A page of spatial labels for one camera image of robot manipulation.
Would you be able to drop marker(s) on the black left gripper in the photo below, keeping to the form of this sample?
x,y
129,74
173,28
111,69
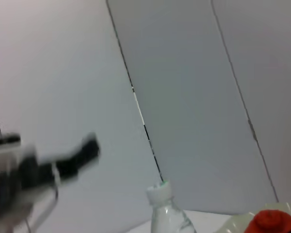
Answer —
x,y
43,174

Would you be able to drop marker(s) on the clear water bottle green label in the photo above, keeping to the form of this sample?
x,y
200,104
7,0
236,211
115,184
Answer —
x,y
167,213

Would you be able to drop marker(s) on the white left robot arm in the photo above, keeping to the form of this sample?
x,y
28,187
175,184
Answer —
x,y
4,194

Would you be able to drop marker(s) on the pale green glass fruit plate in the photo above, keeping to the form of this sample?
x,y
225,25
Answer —
x,y
235,223

